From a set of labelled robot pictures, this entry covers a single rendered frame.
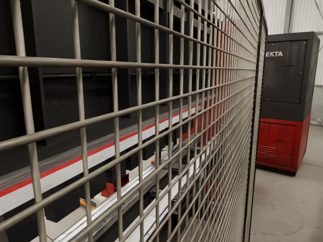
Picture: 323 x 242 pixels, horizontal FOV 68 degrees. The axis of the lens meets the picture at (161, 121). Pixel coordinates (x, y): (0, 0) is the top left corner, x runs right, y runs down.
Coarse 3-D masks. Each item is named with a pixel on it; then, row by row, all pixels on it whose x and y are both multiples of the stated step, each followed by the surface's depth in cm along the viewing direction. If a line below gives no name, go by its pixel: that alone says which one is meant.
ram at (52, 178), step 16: (192, 112) 266; (144, 128) 167; (160, 128) 191; (112, 144) 135; (128, 144) 150; (80, 160) 113; (96, 160) 123; (48, 176) 97; (64, 176) 105; (0, 192) 80; (16, 192) 85; (32, 192) 91; (0, 208) 80
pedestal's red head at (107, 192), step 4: (124, 176) 211; (128, 176) 216; (124, 180) 212; (128, 180) 216; (108, 184) 203; (112, 184) 200; (124, 184) 212; (108, 188) 204; (112, 188) 201; (116, 188) 208; (104, 192) 208; (108, 192) 205; (112, 192) 202; (104, 196) 209; (108, 196) 206
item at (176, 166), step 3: (159, 165) 190; (174, 165) 183; (177, 165) 183; (183, 165) 183; (162, 168) 186; (165, 168) 185; (174, 168) 178; (177, 168) 177; (183, 168) 179; (174, 171) 177; (177, 171) 176; (174, 174) 177; (177, 174) 176
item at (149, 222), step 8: (208, 152) 226; (192, 160) 206; (192, 168) 190; (176, 176) 175; (184, 176) 175; (176, 184) 163; (176, 192) 153; (160, 208) 135; (152, 216) 128; (160, 216) 129; (144, 224) 121; (152, 224) 121; (136, 232) 115; (144, 232) 115; (152, 232) 115; (160, 232) 122; (128, 240) 110; (136, 240) 110; (144, 240) 110; (160, 240) 123
